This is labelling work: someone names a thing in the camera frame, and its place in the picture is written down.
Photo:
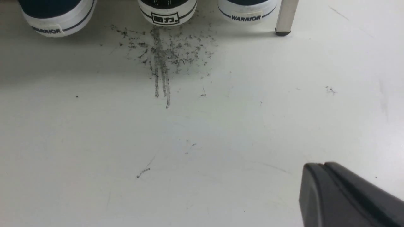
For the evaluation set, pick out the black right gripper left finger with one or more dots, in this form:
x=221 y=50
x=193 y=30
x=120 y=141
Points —
x=325 y=203

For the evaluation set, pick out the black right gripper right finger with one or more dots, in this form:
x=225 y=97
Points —
x=378 y=203

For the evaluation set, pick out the stainless steel shoe rack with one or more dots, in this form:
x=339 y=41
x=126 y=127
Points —
x=286 y=17

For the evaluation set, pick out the navy Warrior sneaker right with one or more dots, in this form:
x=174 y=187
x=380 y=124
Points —
x=246 y=12

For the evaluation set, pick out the navy warrior sneaker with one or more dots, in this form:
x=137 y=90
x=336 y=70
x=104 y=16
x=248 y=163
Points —
x=246 y=12
x=57 y=18

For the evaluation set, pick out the black canvas sneaker right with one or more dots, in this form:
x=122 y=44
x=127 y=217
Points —
x=167 y=13

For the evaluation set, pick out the navy Warrior sneaker left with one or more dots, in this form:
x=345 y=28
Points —
x=57 y=18

